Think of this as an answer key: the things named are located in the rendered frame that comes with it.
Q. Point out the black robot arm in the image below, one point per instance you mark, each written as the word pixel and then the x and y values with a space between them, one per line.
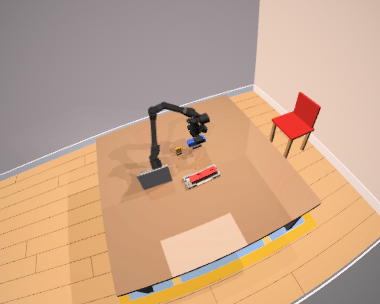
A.
pixel 190 112

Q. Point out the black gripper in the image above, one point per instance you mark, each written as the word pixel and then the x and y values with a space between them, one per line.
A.
pixel 195 133

